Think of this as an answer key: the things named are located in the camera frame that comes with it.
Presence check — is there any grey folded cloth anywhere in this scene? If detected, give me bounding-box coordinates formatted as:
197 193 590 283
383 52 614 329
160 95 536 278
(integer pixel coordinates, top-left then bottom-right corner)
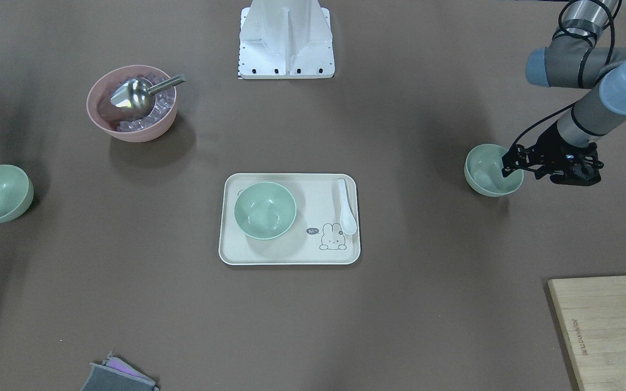
80 354 160 390

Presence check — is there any pink bowl with ice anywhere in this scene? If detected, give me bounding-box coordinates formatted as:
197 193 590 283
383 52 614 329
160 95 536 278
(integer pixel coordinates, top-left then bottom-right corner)
85 65 179 143

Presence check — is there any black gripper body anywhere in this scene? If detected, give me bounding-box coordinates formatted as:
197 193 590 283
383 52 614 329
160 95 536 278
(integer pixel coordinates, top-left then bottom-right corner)
511 124 604 186

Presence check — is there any bamboo cutting board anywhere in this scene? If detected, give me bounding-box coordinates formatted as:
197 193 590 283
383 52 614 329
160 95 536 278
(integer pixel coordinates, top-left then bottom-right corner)
547 276 626 390

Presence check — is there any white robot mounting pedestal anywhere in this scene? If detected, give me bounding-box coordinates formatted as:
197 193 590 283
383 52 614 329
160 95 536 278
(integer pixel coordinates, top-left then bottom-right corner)
237 1 336 80

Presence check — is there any green bowl on tray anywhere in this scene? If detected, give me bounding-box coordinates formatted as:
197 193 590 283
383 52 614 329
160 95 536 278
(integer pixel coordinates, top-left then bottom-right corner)
233 181 298 240

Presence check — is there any metal ice scoop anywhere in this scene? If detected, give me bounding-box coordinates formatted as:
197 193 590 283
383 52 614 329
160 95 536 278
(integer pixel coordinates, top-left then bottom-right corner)
110 74 186 121

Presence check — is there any white ceramic spoon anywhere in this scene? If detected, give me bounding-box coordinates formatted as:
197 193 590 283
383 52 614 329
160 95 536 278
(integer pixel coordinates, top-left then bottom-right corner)
337 179 358 236

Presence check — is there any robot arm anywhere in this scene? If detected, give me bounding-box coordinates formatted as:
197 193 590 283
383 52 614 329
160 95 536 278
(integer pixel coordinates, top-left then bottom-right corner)
501 1 626 186

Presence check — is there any beige rabbit tray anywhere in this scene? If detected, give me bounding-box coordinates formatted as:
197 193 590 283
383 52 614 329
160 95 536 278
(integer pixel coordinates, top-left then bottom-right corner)
218 173 362 266

